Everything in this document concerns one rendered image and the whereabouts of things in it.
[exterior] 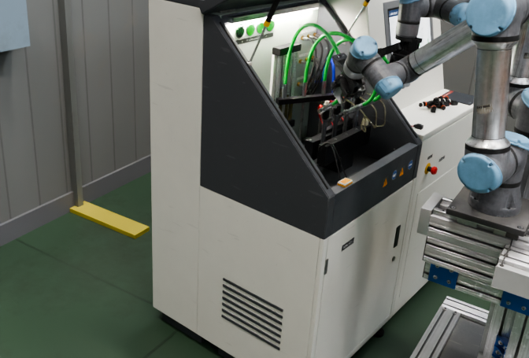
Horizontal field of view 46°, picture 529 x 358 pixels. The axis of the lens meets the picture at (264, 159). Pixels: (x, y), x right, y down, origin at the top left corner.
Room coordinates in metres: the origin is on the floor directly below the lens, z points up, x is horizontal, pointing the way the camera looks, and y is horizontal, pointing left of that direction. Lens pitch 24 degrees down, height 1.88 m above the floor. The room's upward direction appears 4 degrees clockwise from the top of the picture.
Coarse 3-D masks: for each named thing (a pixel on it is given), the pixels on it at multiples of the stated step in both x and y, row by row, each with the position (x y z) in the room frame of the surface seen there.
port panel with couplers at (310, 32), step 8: (304, 32) 2.60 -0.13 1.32; (312, 32) 2.65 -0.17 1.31; (304, 40) 2.60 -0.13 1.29; (304, 48) 2.61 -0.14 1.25; (304, 56) 2.61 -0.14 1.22; (312, 56) 2.66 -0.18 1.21; (304, 64) 2.57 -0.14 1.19; (312, 64) 2.67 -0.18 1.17; (296, 72) 2.57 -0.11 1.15; (304, 72) 2.62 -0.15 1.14; (296, 80) 2.58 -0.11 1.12; (312, 80) 2.65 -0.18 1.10; (296, 88) 2.58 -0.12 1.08
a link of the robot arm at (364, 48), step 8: (360, 40) 1.83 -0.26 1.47; (368, 40) 1.83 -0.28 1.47; (352, 48) 1.83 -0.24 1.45; (360, 48) 1.81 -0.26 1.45; (368, 48) 1.81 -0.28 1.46; (376, 48) 1.82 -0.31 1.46; (352, 56) 1.83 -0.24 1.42; (360, 56) 1.81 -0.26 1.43; (368, 56) 1.80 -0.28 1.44; (376, 56) 1.82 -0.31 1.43; (352, 64) 1.85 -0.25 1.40; (360, 64) 1.82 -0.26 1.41; (360, 72) 1.87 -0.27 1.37
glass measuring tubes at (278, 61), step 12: (276, 48) 2.42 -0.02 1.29; (288, 48) 2.46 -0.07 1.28; (300, 48) 2.52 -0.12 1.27; (276, 60) 2.44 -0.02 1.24; (276, 72) 2.43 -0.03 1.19; (288, 72) 2.48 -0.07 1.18; (276, 84) 2.43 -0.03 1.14; (288, 84) 2.49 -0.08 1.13; (276, 96) 2.43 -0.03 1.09; (288, 96) 2.49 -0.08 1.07; (288, 108) 2.52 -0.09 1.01; (288, 120) 2.51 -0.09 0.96
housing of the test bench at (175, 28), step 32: (160, 0) 2.31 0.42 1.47; (192, 0) 2.21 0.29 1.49; (160, 32) 2.31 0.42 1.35; (192, 32) 2.21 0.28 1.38; (160, 64) 2.31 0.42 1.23; (192, 64) 2.21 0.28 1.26; (160, 96) 2.31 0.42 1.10; (192, 96) 2.20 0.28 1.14; (160, 128) 2.31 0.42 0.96; (192, 128) 2.20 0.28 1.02; (160, 160) 2.31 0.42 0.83; (192, 160) 2.20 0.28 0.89; (160, 192) 2.31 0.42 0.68; (192, 192) 2.20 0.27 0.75; (160, 224) 2.31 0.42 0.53; (192, 224) 2.20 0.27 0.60; (160, 256) 2.31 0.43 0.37; (192, 256) 2.20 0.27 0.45; (160, 288) 2.31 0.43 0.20; (192, 288) 2.19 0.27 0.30; (192, 320) 2.19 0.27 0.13
